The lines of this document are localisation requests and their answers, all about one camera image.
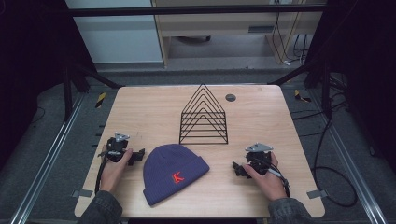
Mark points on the yellow black hazard tape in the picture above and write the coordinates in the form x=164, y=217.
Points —
x=100, y=100
x=300, y=96

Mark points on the grey metal table bracket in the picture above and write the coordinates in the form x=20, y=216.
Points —
x=82, y=193
x=317, y=194

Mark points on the light wooden desk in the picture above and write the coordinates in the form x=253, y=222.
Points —
x=218, y=25

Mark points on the black metal stand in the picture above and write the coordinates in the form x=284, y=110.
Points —
x=68, y=93
x=323, y=84

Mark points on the black horizontal frame bar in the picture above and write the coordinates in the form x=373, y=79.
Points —
x=193, y=10

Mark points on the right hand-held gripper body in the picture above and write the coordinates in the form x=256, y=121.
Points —
x=259, y=157

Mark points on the purple knit beanie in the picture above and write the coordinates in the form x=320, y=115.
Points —
x=172, y=174

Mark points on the grey round table grommet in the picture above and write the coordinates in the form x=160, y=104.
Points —
x=230, y=97

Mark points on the aluminium floor rail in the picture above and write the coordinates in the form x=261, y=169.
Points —
x=348, y=155
x=46, y=161

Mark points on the person's right hand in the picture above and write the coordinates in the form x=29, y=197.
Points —
x=269, y=183

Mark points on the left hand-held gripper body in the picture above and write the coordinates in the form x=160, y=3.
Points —
x=115, y=145

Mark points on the person's left hand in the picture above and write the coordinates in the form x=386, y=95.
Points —
x=112, y=172

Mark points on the white cabinet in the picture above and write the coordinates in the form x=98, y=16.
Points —
x=115, y=34

